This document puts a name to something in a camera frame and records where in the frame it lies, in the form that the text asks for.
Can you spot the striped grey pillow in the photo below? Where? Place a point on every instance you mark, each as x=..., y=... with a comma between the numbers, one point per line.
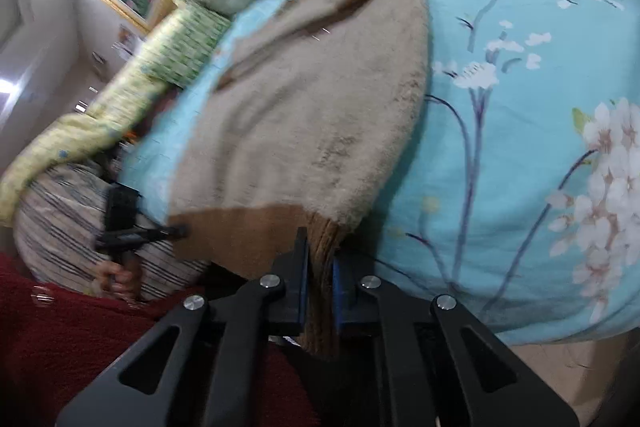
x=55, y=227

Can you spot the yellow printed quilt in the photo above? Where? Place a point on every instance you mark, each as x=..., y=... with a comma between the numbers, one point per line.
x=75, y=137

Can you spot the green checked pillow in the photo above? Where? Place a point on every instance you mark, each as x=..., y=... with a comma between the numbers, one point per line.
x=185, y=47

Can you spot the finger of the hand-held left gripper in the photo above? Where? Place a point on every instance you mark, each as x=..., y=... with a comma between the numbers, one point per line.
x=160, y=233

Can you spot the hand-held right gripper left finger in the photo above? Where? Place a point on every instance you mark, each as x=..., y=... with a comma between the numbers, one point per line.
x=301, y=307

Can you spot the beige knit sweater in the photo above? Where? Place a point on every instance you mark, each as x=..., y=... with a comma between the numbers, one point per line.
x=310, y=107

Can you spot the small wall photo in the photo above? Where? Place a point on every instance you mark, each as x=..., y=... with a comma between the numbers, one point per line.
x=125, y=39

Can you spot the person's left hand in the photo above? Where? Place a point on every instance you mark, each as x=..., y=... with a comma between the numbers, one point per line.
x=125, y=284

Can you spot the dark red fleece cloth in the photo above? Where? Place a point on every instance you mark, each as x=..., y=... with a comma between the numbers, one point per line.
x=60, y=347

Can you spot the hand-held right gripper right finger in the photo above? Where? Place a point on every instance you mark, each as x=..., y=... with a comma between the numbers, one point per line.
x=336, y=292

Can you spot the blue floral bed sheet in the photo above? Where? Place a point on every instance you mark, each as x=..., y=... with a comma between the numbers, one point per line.
x=525, y=157

